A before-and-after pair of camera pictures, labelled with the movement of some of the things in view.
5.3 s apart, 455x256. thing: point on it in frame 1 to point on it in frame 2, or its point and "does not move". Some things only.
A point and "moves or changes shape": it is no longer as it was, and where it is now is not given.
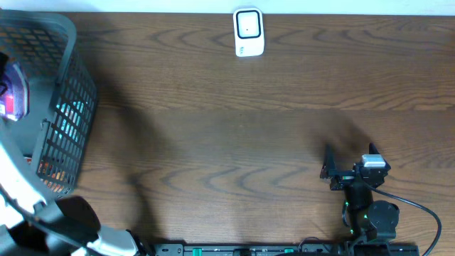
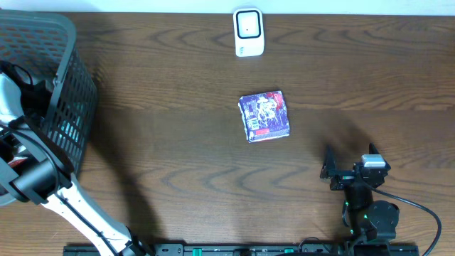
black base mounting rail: x=303 y=249 does not move
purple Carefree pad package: x=15 y=104 moves or changes shape
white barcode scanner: x=249 y=31 does not move
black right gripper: x=343 y=178 does not move
